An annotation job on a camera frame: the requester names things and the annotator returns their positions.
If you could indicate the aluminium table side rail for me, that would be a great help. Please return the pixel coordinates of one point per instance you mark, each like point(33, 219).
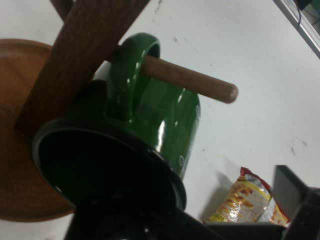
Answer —
point(305, 30)

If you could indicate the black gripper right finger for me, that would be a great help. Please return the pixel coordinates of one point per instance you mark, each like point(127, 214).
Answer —
point(297, 200)

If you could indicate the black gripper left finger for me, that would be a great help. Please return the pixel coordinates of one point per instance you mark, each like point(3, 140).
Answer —
point(125, 225)

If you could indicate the yellow red snack packet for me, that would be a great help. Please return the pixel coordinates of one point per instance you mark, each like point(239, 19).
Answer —
point(240, 200)

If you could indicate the brown wooden mug tree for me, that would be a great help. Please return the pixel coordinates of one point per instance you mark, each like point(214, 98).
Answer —
point(82, 50)

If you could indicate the green enamel mug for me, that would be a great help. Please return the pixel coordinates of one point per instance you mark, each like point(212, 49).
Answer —
point(155, 112)

